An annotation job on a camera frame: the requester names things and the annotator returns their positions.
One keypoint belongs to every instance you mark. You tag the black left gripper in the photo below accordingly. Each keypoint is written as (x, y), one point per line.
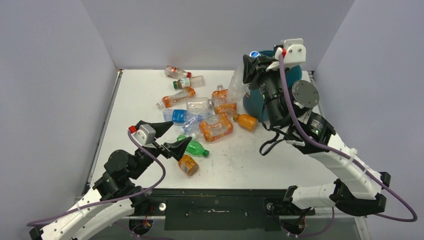
(177, 149)

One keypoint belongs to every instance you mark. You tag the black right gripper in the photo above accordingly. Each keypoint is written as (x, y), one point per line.
(251, 64)

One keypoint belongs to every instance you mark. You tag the green plastic bottle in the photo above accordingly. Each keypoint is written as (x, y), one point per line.
(196, 149)

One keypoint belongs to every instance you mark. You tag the small orange juice bottle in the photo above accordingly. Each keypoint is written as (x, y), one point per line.
(188, 165)

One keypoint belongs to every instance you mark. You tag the clear Pocari Sweat bottle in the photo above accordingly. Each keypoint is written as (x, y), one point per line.
(237, 88)

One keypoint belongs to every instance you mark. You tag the large orange label bottle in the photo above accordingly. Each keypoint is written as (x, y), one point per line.
(214, 128)

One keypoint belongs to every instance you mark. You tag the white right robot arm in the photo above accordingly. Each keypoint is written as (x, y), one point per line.
(357, 189)

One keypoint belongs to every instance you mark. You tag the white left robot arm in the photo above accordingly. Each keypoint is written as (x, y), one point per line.
(114, 195)

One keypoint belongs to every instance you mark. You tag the teal plastic bin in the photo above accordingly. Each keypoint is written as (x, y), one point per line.
(253, 101)

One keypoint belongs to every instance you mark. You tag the orange juice bottle near bin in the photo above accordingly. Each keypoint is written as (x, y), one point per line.
(246, 121)

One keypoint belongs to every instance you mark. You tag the blue label crushed bottle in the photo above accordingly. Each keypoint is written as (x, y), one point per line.
(179, 116)

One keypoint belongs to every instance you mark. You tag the slim orange label bottle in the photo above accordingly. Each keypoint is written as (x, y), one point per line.
(172, 100)

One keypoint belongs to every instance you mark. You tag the clear plastic jar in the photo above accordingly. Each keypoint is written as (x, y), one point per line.
(197, 105)

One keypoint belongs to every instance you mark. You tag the crushed orange label bottle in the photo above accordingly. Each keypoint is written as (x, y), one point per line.
(220, 100)

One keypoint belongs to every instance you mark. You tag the green cap coffee bottle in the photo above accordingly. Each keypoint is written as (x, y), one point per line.
(193, 82)

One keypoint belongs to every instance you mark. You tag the red cap clear bottle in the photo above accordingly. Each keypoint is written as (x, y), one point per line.
(176, 72)

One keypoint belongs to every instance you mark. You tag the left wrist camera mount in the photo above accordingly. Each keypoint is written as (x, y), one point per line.
(144, 134)

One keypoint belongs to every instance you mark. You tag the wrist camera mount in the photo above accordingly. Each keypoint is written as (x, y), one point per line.
(144, 134)
(292, 51)

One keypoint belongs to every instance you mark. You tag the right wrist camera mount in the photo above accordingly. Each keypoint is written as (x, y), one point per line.
(292, 51)

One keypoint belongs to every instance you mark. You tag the black base frame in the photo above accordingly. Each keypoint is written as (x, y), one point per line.
(214, 209)

